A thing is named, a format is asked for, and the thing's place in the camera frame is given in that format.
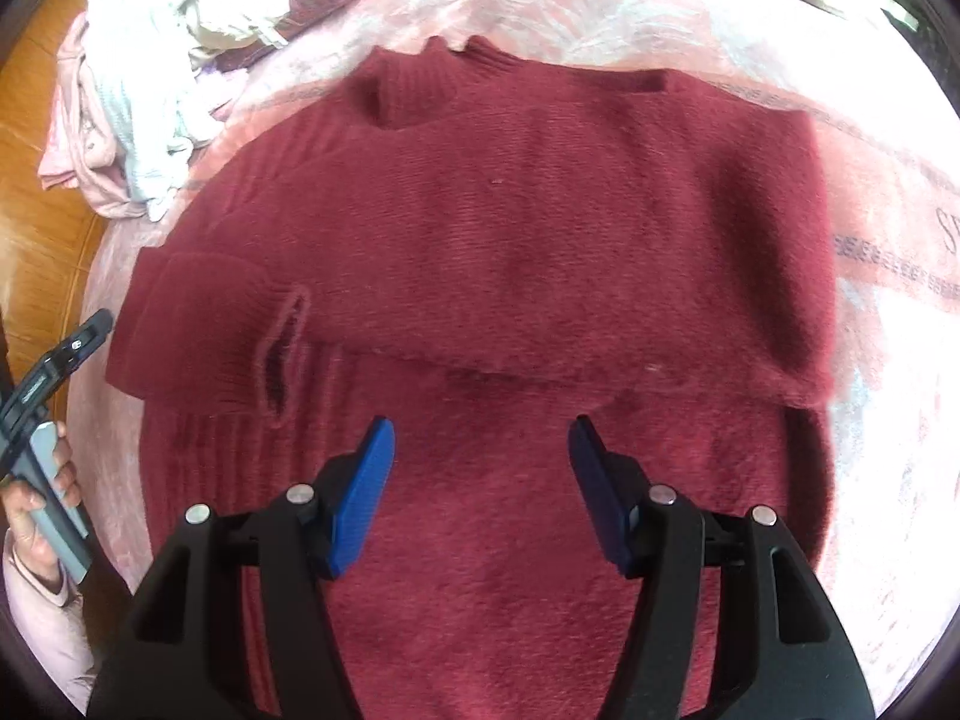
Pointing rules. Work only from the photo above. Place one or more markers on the maroon towel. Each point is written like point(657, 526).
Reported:
point(487, 240)

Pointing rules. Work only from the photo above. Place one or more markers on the light pink garment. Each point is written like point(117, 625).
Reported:
point(66, 142)

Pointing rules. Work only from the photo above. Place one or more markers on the person's left forearm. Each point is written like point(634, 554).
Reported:
point(45, 637)

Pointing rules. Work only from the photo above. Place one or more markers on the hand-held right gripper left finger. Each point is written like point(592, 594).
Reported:
point(364, 495)

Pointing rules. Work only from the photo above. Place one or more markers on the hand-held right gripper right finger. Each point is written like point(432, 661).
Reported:
point(600, 495)

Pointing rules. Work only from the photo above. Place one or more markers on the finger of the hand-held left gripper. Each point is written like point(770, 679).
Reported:
point(79, 341)

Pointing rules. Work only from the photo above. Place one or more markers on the person's left hand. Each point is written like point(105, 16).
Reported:
point(22, 521)

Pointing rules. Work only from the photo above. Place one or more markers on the white clothes pile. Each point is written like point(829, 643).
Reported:
point(157, 82)

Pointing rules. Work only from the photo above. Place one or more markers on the pink printed blanket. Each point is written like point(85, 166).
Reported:
point(600, 15)

